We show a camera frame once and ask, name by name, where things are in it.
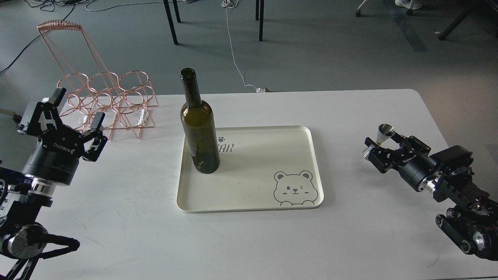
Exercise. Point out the black table legs right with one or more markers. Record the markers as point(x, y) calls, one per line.
point(259, 16)

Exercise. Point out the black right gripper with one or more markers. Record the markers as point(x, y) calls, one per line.
point(410, 160)

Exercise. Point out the copper wire wine rack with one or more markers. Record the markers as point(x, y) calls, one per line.
point(126, 100)

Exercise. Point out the dark green wine bottle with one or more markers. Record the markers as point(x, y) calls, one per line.
point(197, 120)

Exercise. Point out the black diagonal furniture leg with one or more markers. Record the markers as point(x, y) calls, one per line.
point(459, 18)

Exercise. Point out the black table legs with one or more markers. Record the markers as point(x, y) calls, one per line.
point(259, 16)
point(171, 8)

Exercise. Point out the black table legs left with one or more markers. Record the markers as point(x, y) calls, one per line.
point(171, 8)

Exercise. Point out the silver metal jigger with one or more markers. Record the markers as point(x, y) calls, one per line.
point(385, 131)

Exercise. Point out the cream bear serving tray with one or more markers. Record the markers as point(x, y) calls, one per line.
point(261, 168)

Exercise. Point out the furniture caster at left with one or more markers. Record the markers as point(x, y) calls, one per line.
point(9, 113)

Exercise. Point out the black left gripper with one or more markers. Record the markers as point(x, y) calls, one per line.
point(59, 148)

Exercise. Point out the white chair base caster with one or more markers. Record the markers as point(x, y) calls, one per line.
point(408, 5)

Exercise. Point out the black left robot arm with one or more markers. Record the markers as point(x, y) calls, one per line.
point(22, 238)

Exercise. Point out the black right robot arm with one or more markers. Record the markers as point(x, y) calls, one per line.
point(472, 223)

